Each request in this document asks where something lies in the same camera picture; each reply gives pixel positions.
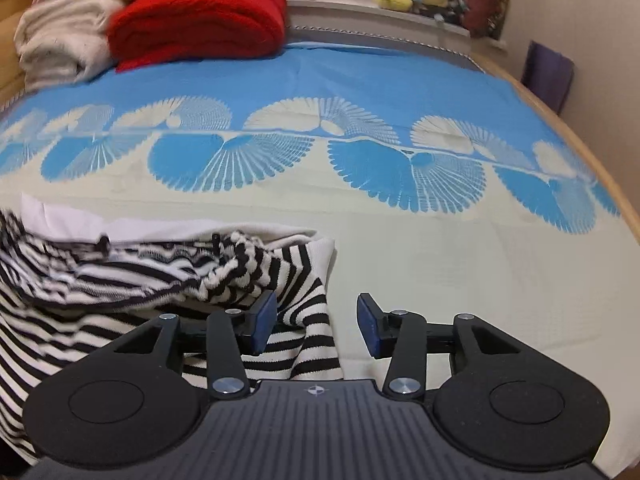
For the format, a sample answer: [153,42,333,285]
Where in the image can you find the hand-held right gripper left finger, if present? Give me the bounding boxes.
[107,290,279,401]

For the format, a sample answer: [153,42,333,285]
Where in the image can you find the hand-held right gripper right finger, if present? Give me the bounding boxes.
[356,292,522,402]

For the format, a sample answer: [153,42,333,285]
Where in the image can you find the striped and white sweater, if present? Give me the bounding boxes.
[0,194,346,462]

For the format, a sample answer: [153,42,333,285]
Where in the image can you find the blue patterned bed blanket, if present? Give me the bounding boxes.
[0,39,640,480]

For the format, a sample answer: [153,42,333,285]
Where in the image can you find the red folded blanket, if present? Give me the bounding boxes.
[107,0,289,72]

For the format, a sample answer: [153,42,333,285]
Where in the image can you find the white window sill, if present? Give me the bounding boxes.
[287,0,507,49]

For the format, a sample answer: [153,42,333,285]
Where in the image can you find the black and white striped toy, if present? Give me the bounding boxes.
[444,0,471,26]

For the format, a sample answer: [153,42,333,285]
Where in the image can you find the dark red pillow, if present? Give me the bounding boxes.
[462,0,510,39]

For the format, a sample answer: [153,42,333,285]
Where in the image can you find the white folded quilt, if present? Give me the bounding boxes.
[14,0,124,92]

